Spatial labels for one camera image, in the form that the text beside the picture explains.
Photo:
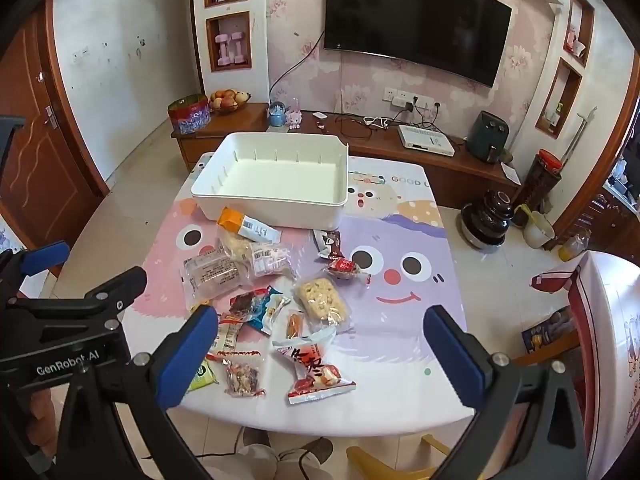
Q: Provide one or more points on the large red white snack packet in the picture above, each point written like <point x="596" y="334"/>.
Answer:
<point x="315" y="370"/>

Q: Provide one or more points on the pink figurine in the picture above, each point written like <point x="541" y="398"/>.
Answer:
<point x="295" y="117"/>

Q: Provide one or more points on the blue snack packet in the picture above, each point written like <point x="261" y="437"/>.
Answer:
<point x="267" y="310"/>

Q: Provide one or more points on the cartoon printed tablecloth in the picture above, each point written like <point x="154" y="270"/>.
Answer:
<point x="430" y="240"/>

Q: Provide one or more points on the white wall switch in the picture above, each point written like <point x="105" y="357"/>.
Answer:
<point x="80" y="54"/>

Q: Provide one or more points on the cream yellow pitcher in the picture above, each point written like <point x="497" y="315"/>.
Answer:
<point x="537" y="230"/>

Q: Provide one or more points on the brown chocolate snack packet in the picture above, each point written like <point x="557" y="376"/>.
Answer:
<point x="328" y="244"/>

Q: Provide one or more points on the blue snow globe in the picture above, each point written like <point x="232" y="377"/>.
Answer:
<point x="276" y="115"/>

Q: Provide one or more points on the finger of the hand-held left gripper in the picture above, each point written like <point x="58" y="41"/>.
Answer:
<point x="115" y="290"/>
<point x="45" y="257"/>

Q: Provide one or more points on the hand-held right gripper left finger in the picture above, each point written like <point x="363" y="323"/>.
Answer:
<point x="187" y="355"/>

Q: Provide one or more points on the tall red-lidded jar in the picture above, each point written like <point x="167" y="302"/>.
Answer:
<point x="542" y="180"/>

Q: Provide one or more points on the red candy packet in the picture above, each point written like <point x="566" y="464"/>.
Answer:
<point x="342" y="266"/>

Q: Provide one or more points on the pink dumbbell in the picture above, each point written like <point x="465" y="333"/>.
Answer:
<point x="239" y="46"/>
<point x="221" y="50"/>

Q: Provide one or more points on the white plastic bin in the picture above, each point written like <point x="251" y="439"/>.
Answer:
<point x="280" y="175"/>

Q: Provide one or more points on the clear grey cake packet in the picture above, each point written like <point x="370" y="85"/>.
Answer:
<point x="212" y="275"/>

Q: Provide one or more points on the grey slipper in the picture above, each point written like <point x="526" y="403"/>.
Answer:
<point x="310" y="455"/>

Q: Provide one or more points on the orange white snack packet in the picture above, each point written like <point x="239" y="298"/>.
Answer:
<point x="250" y="227"/>

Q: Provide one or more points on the cream yellow snack packet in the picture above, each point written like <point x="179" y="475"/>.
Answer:
<point x="225" y="337"/>

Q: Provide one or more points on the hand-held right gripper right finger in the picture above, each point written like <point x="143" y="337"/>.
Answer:
<point x="452" y="360"/>

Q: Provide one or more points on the clear orange snack packet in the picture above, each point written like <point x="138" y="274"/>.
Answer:
<point x="295" y="325"/>

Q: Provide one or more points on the person's left hand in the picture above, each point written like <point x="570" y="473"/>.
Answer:
<point x="40" y="420"/>

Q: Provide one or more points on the black wall television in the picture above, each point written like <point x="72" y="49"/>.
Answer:
<point x="415" y="15"/>

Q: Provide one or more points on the red-topped mixed nut packet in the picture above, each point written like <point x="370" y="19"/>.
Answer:
<point x="242" y="372"/>

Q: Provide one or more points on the fruit bowl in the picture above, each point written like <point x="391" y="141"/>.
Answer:
<point x="229" y="101"/>

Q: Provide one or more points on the white paper sheet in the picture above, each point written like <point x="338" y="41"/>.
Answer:
<point x="511" y="174"/>

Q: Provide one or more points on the wooden television cabinet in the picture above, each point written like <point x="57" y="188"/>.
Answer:
<point x="240" y="120"/>

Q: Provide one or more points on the yellow chair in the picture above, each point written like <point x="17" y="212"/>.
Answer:
<point x="380" y="462"/>

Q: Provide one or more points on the wooden framed wall niche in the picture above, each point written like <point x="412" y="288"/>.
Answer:
<point x="560" y="85"/>
<point x="580" y="15"/>

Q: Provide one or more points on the dark red snack packet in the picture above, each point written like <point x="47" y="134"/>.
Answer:
<point x="242" y="305"/>

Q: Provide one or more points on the dark brown stacked pot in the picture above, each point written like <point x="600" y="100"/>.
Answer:
<point x="487" y="220"/>

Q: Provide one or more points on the clear bun packet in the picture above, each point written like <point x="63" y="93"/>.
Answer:
<point x="235" y="247"/>

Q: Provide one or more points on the clear nougat packet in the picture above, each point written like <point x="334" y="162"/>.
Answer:
<point x="320" y="300"/>

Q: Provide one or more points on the blue printed carton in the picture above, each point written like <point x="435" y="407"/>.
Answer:
<point x="547" y="332"/>

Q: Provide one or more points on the white set-top box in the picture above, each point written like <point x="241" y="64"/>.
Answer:
<point x="425" y="139"/>

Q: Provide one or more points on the wooden door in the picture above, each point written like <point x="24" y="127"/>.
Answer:
<point x="45" y="160"/>

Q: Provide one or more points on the wooden doorway frame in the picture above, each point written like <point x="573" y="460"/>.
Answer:
<point x="607" y="145"/>

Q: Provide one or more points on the clear plastic bottle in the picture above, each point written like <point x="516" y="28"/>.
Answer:
<point x="574" y="247"/>

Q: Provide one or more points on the white wall socket row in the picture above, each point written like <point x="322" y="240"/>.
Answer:
<point x="400" y="97"/>

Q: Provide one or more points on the white red-trimmed appliance cover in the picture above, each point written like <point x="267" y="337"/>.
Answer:
<point x="612" y="340"/>

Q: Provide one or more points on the light slipper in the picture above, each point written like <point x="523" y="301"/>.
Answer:
<point x="257" y="455"/>

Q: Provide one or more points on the green snack packet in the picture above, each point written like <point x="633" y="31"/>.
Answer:
<point x="202" y="375"/>

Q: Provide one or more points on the red round tin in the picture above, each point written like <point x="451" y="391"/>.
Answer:
<point x="189" y="115"/>

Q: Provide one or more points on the clear barcode snack packet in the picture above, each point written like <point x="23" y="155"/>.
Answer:
<point x="270" y="260"/>

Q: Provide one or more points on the dark green air fryer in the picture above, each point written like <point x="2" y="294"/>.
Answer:
<point x="487" y="135"/>

